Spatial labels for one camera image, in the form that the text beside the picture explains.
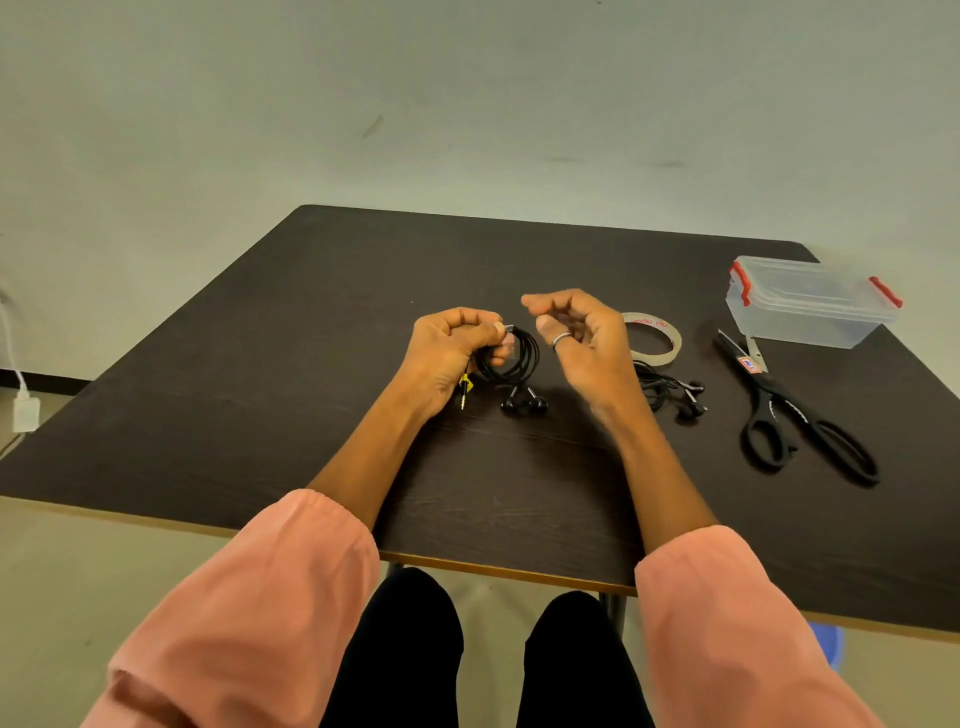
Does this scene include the person's right hand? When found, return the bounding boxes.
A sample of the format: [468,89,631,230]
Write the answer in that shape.
[521,288,641,422]

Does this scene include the person's left hand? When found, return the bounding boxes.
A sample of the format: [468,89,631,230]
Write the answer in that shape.
[397,306,518,418]

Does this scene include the black wired earphones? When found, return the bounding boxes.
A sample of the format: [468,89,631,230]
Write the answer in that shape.
[633,360,708,421]
[459,324,550,415]

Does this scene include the person's right forearm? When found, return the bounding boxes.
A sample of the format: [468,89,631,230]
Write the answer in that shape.
[588,382,721,556]

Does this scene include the person's left forearm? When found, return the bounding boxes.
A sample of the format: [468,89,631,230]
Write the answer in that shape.
[307,375,444,532]

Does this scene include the clear adhesive tape roll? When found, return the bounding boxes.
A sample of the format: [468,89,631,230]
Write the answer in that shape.
[621,312,684,367]

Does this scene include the clear plastic box red clasps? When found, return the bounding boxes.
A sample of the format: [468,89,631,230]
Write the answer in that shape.
[724,255,904,351]

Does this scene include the black table leg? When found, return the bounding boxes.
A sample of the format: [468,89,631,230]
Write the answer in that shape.
[598,592,628,639]

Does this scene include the person's left leg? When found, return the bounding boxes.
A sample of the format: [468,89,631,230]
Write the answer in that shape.
[318,567,466,728]

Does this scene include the person's leg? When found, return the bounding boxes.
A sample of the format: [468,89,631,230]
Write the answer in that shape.
[318,567,466,728]
[516,591,655,728]

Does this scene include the person's right leg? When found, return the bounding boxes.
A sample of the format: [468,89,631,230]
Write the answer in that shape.
[516,591,655,728]

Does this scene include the pink shirt sleeve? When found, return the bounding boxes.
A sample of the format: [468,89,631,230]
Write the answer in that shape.
[81,489,382,728]
[634,525,886,728]

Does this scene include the blue plastic stool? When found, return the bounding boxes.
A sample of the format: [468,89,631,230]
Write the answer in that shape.
[806,621,846,671]

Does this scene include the black baseboard strip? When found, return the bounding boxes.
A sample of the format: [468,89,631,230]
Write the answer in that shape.
[0,369,91,397]

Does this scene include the tangled black wired earphones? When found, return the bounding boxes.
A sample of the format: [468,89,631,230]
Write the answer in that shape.
[633,360,708,421]

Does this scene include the black handled scissors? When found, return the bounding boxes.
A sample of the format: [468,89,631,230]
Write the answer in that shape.
[712,328,881,487]

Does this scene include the white charger cable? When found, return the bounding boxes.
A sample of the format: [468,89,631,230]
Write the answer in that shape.
[0,296,31,399]

